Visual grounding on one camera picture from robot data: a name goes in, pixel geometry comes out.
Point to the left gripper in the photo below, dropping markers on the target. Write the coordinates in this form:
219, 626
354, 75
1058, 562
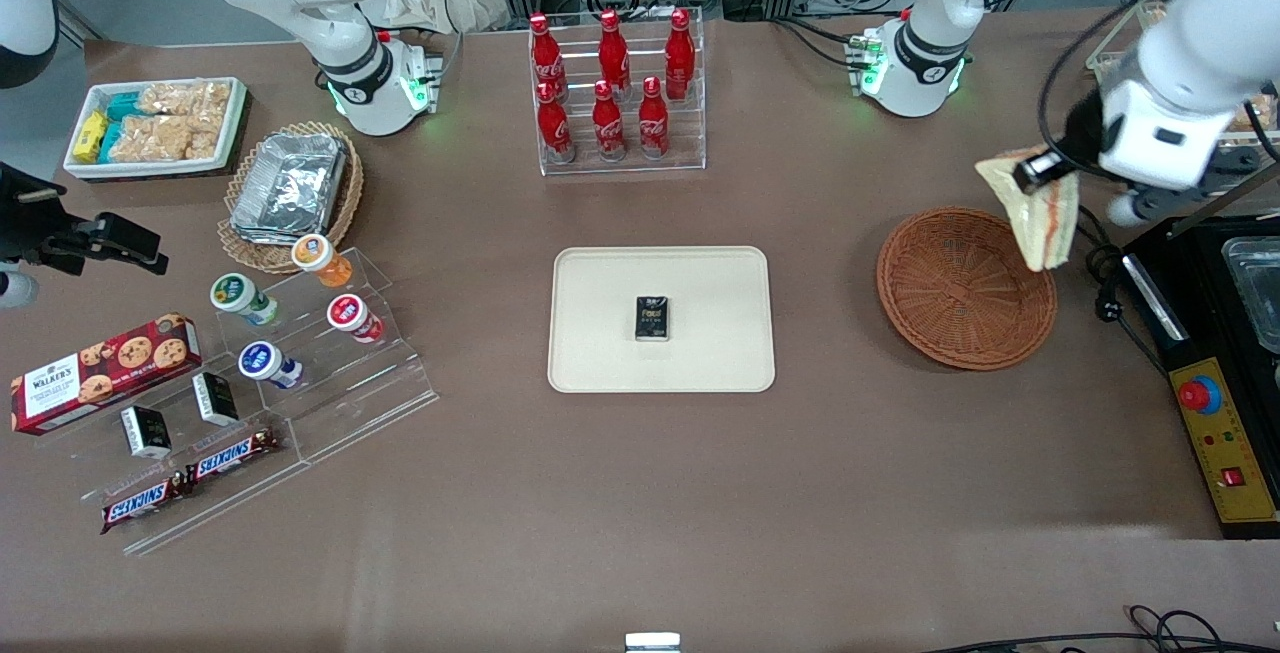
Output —
1078, 136

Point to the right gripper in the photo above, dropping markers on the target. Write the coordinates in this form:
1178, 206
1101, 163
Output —
30, 223

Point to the triangular white bread sandwich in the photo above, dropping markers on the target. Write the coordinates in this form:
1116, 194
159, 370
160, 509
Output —
1045, 228

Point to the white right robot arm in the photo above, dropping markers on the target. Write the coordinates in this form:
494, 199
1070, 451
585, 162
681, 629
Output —
330, 23

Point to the white rectangular snack tray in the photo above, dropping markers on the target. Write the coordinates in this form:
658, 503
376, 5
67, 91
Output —
150, 168

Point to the light oval wicker basket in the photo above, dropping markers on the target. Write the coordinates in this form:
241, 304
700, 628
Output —
245, 253

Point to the brown round wicker basket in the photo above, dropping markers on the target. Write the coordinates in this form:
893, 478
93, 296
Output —
960, 293

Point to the beige rectangular serving tray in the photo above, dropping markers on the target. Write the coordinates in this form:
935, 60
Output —
600, 333

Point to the teal snack packet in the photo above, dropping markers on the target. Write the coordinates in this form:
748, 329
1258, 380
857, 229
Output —
111, 141
124, 107

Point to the yellow snack packet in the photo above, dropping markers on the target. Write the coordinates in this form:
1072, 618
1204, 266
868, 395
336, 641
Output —
90, 136

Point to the clear rice cracker pack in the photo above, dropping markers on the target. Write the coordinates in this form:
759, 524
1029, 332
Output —
185, 98
165, 138
1262, 113

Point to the red Walkers cookie box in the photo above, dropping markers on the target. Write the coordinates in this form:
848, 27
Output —
100, 373

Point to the green lid yoghurt cup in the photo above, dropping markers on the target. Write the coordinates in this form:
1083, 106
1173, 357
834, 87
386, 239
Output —
232, 293

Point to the small black snack box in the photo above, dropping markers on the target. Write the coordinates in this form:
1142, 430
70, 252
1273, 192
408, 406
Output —
652, 318
216, 398
146, 431

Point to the blue lid yoghurt cup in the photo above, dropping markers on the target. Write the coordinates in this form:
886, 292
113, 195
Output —
258, 361

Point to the silver foil container stack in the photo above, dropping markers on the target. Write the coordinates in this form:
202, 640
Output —
290, 183

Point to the orange lid yoghurt cup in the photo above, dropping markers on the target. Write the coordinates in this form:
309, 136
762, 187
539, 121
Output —
315, 253

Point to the Snickers chocolate bar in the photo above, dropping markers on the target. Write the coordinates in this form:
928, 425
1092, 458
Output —
140, 503
230, 455

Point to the red lid yoghurt cup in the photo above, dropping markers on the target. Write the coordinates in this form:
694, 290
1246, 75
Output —
345, 313

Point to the clear plastic container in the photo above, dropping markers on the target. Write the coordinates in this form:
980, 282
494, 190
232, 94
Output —
1260, 293

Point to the red emergency stop button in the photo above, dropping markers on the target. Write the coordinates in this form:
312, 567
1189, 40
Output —
1200, 395

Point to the clear acrylic stepped display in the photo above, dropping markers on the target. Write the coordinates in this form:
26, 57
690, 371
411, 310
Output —
370, 403

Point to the black machine with yellow panel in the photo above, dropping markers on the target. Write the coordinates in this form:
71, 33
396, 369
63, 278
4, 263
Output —
1225, 453

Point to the red cola bottle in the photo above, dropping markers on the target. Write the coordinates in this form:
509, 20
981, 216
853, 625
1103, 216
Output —
613, 53
546, 58
653, 123
680, 58
555, 128
608, 128

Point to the clear acrylic bottle rack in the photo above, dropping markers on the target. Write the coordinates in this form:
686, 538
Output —
625, 166

